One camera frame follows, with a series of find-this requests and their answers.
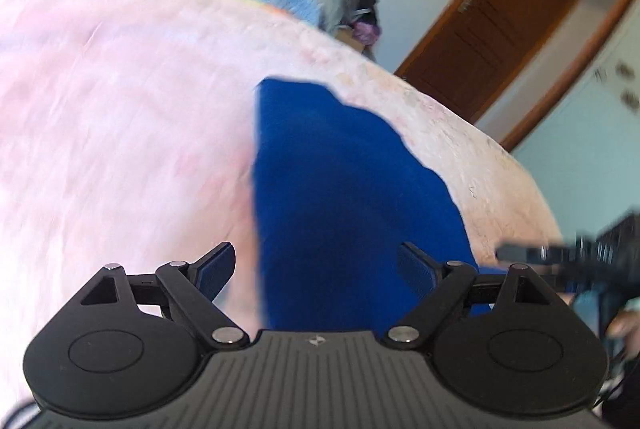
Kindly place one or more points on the pink bed sheet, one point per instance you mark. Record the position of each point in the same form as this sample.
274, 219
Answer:
125, 109

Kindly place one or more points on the wooden door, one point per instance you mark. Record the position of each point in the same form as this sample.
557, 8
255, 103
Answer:
480, 19

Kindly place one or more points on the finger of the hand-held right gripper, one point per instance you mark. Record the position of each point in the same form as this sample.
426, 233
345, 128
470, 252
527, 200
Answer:
530, 254

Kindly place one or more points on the blue garment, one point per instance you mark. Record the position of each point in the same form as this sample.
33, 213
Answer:
340, 184

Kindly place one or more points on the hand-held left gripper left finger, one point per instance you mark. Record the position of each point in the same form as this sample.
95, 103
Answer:
217, 270

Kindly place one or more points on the purple cloth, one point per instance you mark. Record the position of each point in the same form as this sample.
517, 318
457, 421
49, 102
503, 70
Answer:
365, 32

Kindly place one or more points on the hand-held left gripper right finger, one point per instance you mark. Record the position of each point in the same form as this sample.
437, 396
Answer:
415, 270

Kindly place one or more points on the person's right hand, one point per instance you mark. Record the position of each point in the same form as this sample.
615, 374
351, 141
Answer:
627, 325

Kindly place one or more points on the wooden door frame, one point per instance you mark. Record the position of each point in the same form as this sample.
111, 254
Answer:
585, 49

